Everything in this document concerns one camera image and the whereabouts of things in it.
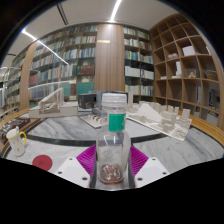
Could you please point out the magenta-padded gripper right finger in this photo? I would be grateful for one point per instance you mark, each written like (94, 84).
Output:
(150, 171)

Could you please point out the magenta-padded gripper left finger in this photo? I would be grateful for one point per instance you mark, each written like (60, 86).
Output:
(75, 171)

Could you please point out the clear plastic bottle green label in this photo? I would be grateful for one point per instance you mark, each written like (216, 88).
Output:
(113, 150)

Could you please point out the flat round red coaster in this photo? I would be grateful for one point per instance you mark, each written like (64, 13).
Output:
(42, 162)

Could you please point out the small white arched model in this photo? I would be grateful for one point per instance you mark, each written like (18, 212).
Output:
(93, 120)

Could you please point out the white city block model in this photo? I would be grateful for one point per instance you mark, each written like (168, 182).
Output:
(160, 118)

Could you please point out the white mug yellow rim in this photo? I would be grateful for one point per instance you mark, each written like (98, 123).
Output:
(16, 143)

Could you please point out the white ramp architectural model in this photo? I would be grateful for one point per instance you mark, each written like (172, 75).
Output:
(53, 106)

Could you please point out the pale spoon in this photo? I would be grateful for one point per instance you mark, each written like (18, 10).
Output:
(17, 128)

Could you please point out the dark grey architectural model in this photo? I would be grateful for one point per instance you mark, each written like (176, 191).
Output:
(88, 100)

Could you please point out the curved wooden slatted bench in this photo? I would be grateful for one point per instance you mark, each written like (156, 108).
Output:
(13, 115)
(210, 128)

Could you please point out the brown building model wooden board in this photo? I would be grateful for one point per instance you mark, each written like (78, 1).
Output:
(16, 125)

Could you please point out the wooden cubby shelf unit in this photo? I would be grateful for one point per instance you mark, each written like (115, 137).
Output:
(186, 80)

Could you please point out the distant bookshelf row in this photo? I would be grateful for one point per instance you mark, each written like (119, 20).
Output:
(13, 86)

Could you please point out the narrow tall bookshelf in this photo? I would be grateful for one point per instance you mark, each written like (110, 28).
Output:
(138, 63)

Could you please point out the straight ceiling strip light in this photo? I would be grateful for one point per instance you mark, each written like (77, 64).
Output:
(116, 10)

